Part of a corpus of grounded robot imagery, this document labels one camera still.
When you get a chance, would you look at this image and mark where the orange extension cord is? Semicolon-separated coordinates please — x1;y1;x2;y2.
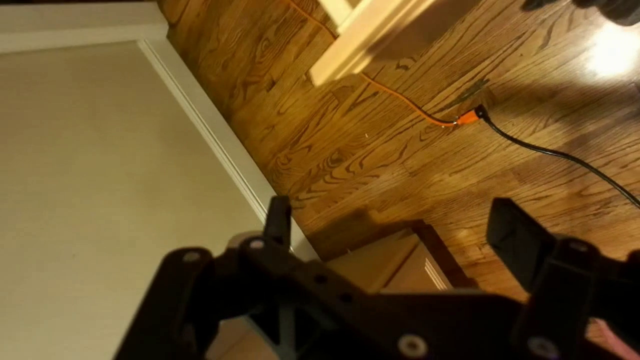
286;0;479;132

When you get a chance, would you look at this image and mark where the black floor cable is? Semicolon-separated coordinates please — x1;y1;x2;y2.
474;106;640;211

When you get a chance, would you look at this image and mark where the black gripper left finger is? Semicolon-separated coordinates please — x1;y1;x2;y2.
263;195;294;252

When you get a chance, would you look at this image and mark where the brown cardboard box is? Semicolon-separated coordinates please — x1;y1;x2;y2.
313;218;480;297

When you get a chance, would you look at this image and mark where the light wooden board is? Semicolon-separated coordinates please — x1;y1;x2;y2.
307;0;439;88

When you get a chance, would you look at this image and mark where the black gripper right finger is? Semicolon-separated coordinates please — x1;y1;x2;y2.
484;197;556;297

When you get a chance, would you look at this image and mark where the white baseboard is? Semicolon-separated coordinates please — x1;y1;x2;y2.
0;0;320;264

